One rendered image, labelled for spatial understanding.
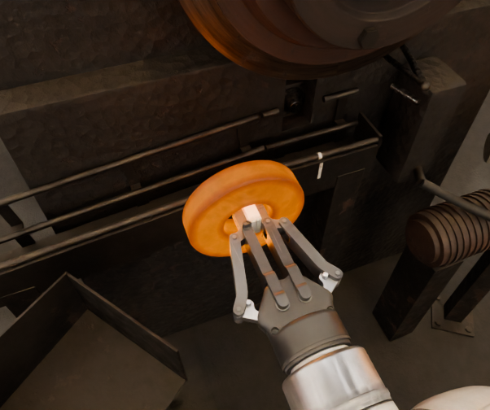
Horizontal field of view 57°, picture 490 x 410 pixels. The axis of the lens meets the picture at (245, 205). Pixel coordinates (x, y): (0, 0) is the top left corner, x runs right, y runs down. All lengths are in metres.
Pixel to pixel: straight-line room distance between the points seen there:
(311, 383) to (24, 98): 0.54
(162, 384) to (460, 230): 0.66
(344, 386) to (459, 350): 1.09
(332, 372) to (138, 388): 0.36
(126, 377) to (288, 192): 0.37
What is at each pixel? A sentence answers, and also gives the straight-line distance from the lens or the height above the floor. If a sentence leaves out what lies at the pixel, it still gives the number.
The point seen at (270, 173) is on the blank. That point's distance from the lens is 0.51.
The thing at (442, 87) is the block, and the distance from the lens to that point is 0.86.
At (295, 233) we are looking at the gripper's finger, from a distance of 0.52.
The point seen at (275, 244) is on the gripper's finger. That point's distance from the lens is 0.51.
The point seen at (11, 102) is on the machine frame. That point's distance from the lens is 0.72.
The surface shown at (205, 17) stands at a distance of 0.56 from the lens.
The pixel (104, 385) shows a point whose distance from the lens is 0.73.
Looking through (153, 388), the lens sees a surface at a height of 0.61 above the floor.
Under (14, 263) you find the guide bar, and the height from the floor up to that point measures 0.67.
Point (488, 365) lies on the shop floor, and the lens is 1.51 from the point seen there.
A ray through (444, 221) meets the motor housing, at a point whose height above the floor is 0.53.
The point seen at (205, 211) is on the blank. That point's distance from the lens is 0.51.
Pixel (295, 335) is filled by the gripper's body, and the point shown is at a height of 0.87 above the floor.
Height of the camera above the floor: 1.27
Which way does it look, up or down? 51 degrees down
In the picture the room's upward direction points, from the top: straight up
